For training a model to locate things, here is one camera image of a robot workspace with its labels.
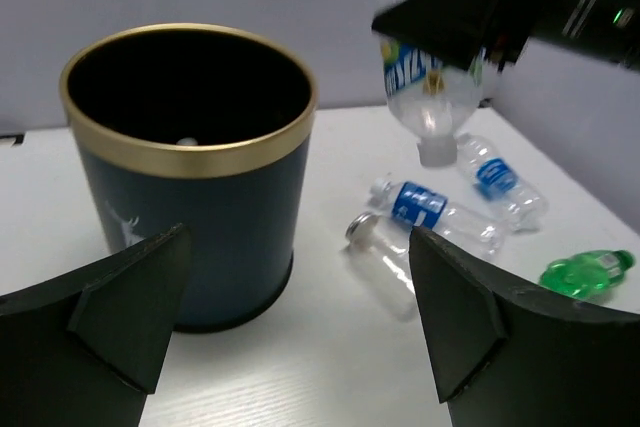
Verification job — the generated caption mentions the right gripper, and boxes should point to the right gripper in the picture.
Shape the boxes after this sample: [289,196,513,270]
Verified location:
[371,0,639,71]

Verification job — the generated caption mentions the white green label water bottle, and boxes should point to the white green label water bottle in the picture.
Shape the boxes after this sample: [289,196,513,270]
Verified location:
[376,0,483,168]

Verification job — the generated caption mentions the clear jar with metal lid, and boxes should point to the clear jar with metal lid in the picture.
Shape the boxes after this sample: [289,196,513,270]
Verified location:
[342,211,418,322]

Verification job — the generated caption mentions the bottle inside bin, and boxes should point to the bottle inside bin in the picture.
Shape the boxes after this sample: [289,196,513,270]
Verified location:
[176,137,199,146]

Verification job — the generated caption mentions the black bin with gold rim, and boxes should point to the black bin with gold rim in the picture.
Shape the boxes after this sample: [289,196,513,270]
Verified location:
[59,23,318,334]

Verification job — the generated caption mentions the green plastic bottle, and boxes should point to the green plastic bottle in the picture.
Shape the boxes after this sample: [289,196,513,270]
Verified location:
[538,250,636,301]

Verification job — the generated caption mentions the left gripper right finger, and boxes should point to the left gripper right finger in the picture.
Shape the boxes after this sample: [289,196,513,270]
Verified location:
[409,227,639,427]

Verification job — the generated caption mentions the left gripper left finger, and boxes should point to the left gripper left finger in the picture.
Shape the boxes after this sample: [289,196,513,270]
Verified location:
[1,225,191,426]

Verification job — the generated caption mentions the small blue label water bottle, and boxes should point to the small blue label water bottle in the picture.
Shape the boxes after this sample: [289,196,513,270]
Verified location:
[456,133,549,232]

